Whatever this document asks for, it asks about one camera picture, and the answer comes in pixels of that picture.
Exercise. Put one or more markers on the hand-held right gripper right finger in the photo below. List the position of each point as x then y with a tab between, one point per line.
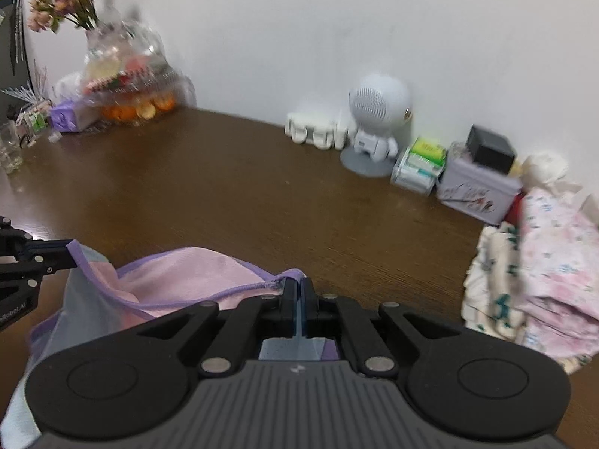
310	304

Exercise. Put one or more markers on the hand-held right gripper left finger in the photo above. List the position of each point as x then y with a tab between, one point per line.
290	304

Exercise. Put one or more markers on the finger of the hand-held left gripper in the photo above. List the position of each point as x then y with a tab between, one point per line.
47	249
28	271

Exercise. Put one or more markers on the pastel pink blue garment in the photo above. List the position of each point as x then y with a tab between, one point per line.
187	271

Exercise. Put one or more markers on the stack of folded floral clothes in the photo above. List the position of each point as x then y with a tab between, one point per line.
491	290

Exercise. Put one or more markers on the clear drinking glass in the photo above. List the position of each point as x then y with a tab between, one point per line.
10	149

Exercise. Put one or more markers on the clear acrylic organizer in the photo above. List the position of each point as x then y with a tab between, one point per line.
35	119

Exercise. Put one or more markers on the purple tissue box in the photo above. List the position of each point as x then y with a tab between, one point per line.
65	117

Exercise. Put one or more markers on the bundle of pastel straws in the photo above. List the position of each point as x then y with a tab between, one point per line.
28	91

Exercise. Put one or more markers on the white plastic bag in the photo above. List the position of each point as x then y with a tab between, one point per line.
70	86

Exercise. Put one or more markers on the green white small boxes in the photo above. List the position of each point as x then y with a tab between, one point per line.
416	168

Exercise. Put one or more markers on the lilac tin box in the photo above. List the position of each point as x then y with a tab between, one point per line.
472	191

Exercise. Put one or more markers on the dark cabinet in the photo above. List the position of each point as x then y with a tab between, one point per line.
11	46

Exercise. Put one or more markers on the white robot figurine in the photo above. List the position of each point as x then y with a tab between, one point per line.
379	100

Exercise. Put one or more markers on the small black box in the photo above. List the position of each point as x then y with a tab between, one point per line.
489	149

